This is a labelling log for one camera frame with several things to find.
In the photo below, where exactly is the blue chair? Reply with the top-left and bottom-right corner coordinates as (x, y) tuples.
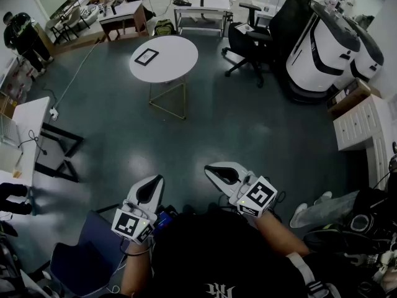
(49, 208), (156, 298)

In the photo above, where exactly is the black framed picture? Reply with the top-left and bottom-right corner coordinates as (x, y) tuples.
(133, 47), (159, 66)

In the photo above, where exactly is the person's black shirt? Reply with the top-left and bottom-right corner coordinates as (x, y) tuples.
(151, 202), (342, 298)

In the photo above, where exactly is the person's right forearm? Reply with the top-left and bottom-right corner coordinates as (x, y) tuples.
(254, 211), (311, 258)

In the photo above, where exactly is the white metal sink table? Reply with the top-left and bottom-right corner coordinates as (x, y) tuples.
(172, 0), (234, 38)

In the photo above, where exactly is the wooden sink cabinet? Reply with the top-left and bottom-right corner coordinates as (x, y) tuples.
(98, 0), (149, 42)

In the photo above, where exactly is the round white table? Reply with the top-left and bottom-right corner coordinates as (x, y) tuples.
(129, 35), (199, 120)

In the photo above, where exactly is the large white black robot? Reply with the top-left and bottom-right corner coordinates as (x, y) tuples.
(284, 2), (361, 104)
(333, 14), (385, 90)

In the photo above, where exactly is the green backpack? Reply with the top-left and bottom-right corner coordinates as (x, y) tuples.
(153, 19), (173, 37)

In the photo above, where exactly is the silver laptop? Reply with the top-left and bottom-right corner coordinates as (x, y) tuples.
(0, 112), (22, 151)

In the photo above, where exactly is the white desk with black legs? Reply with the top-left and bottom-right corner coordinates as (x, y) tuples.
(0, 96), (85, 186)

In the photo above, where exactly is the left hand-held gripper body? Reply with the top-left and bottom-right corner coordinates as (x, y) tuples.
(111, 199), (159, 245)

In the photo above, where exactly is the person's left forearm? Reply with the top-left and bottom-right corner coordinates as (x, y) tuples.
(120, 237), (156, 298)

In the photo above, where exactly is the open cardboard box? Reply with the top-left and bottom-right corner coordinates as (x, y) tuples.
(326, 77), (383, 120)

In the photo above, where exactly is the black cable on desk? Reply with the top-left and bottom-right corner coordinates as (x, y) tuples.
(17, 129), (48, 155)

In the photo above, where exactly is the white drawer cabinet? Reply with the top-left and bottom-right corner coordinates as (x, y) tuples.
(332, 94), (397, 194)

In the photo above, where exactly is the black floor cable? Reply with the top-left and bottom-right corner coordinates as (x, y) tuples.
(41, 86), (59, 111)

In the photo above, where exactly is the white paper card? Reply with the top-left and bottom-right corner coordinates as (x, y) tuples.
(234, 21), (254, 33)

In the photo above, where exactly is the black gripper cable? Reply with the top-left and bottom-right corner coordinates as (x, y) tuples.
(118, 237), (150, 258)

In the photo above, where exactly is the blue screen phone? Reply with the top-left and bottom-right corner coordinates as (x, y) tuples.
(153, 210), (174, 233)

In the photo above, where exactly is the long wooden board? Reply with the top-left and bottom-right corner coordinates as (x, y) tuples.
(51, 32), (107, 56)

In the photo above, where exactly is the beige chair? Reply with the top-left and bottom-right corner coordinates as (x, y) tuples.
(45, 7), (91, 43)

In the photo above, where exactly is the black office chair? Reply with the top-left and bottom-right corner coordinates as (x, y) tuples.
(221, 0), (314, 89)

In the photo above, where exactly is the white shelf with packets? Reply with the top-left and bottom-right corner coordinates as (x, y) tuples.
(0, 56), (35, 106)

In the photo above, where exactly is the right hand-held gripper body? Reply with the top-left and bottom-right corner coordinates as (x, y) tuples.
(229, 171), (279, 219)

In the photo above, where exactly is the long white floor cable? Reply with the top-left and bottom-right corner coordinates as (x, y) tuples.
(56, 40), (100, 109)

